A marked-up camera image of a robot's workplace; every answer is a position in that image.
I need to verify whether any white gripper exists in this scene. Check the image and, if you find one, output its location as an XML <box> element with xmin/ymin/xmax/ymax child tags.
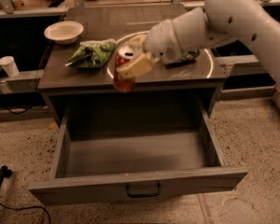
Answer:
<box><xmin>116</xmin><ymin>20</ymin><xmax>182</xmax><ymax>78</ymax></box>

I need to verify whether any red coke can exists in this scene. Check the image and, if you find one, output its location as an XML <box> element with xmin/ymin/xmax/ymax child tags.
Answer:
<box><xmin>113</xmin><ymin>45</ymin><xmax>135</xmax><ymax>93</ymax></box>

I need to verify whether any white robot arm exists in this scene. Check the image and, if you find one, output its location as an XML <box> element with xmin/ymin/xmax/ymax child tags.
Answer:
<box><xmin>117</xmin><ymin>0</ymin><xmax>280</xmax><ymax>88</ymax></box>

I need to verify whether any green soda can lying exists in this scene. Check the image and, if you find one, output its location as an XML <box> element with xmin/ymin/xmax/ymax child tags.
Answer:
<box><xmin>169</xmin><ymin>49</ymin><xmax>201</xmax><ymax>65</ymax></box>

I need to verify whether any grey drawer cabinet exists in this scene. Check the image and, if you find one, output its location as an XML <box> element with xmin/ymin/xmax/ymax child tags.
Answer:
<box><xmin>38</xmin><ymin>5</ymin><xmax>226</xmax><ymax>121</ymax></box>

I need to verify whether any open grey top drawer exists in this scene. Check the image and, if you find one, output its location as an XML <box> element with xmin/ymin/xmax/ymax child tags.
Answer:
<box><xmin>29</xmin><ymin>93</ymin><xmax>247</xmax><ymax>206</ymax></box>

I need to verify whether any green chip bag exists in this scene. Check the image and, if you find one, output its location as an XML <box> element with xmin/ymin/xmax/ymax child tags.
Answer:
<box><xmin>65</xmin><ymin>39</ymin><xmax>117</xmax><ymax>69</ymax></box>

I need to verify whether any white paper bowl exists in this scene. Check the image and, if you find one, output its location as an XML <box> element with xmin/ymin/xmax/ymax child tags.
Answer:
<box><xmin>44</xmin><ymin>21</ymin><xmax>84</xmax><ymax>45</ymax></box>

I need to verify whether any white paper cup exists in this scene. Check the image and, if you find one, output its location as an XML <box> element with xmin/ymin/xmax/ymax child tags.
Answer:
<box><xmin>0</xmin><ymin>56</ymin><xmax>20</xmax><ymax>77</ymax></box>

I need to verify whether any black drawer handle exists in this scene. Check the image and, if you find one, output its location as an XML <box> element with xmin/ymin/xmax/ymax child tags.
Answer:
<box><xmin>125</xmin><ymin>182</ymin><xmax>161</xmax><ymax>199</ymax></box>

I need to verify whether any black cable on floor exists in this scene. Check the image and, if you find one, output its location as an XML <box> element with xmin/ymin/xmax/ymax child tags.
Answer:
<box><xmin>0</xmin><ymin>164</ymin><xmax>52</xmax><ymax>224</ymax></box>

